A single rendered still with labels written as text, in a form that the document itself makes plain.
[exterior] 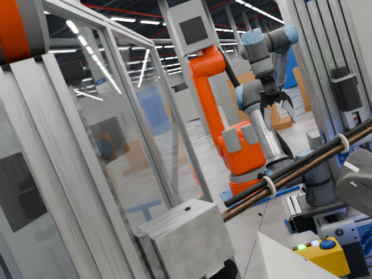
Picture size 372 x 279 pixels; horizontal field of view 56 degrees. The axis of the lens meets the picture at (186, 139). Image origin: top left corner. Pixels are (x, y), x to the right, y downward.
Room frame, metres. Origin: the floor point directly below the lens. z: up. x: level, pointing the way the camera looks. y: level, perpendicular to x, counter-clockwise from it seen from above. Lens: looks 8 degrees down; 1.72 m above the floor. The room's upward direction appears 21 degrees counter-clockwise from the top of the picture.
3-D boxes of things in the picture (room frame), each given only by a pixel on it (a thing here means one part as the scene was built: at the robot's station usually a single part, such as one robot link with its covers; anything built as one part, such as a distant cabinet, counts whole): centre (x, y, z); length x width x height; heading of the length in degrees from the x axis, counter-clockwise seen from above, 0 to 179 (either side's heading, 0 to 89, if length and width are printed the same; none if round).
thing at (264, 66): (1.25, -0.34, 1.70); 0.08 x 0.08 x 0.05
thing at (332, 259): (1.10, -0.28, 1.02); 0.16 x 0.10 x 0.11; 81
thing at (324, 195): (1.52, -0.49, 1.09); 0.15 x 0.15 x 0.10
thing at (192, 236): (0.42, 0.05, 1.54); 0.10 x 0.07 x 0.08; 116
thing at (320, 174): (1.52, -0.49, 1.20); 0.13 x 0.12 x 0.14; 87
